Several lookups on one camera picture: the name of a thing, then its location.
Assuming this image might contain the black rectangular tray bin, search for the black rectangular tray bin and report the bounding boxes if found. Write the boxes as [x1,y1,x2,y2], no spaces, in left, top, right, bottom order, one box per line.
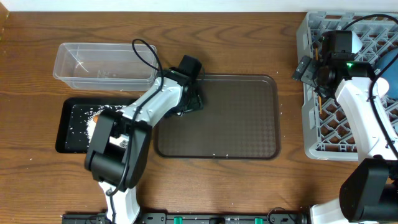
[55,97,135,154]

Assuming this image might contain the orange carrot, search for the orange carrot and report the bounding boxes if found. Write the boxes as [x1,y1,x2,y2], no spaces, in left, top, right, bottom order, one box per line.
[93,115,99,123]

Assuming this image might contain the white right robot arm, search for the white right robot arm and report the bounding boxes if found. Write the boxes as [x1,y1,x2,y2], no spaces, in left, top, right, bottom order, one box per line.
[292,30,397,223]

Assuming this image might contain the wooden chopstick with pattern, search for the wooden chopstick with pattern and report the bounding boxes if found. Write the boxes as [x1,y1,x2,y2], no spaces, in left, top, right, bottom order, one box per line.
[315,47,322,115]

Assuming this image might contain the pile of white rice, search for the pile of white rice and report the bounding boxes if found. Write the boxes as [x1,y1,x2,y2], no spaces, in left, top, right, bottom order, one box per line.
[67,105,128,144]

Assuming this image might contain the clear plastic bin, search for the clear plastic bin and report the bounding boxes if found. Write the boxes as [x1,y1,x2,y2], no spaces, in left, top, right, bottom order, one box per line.
[53,42,157,91]

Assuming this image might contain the light blue small bowl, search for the light blue small bowl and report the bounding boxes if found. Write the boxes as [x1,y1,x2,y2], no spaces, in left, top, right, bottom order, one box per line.
[351,31,363,54]

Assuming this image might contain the brown serving tray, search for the brown serving tray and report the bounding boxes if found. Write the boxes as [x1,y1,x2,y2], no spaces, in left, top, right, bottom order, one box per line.
[155,74,281,160]

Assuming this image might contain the grey dishwasher rack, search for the grey dishwasher rack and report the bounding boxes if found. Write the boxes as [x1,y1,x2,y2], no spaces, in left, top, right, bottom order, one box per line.
[296,11,397,161]

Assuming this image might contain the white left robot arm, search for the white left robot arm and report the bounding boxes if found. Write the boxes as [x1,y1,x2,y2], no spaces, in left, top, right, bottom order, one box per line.
[85,55,203,223]

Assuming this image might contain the dark blue plate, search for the dark blue plate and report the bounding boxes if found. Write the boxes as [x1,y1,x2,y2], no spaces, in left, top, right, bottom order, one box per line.
[375,49,398,100]

